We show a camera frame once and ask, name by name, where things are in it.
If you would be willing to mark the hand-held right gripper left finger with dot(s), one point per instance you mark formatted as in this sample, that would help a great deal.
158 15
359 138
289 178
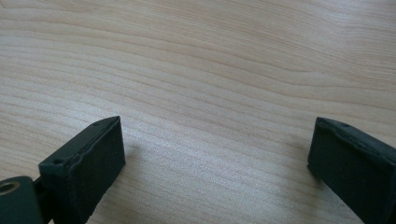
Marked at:
87 174

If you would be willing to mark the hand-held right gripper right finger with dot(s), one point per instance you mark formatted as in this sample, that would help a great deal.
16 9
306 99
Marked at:
351 168

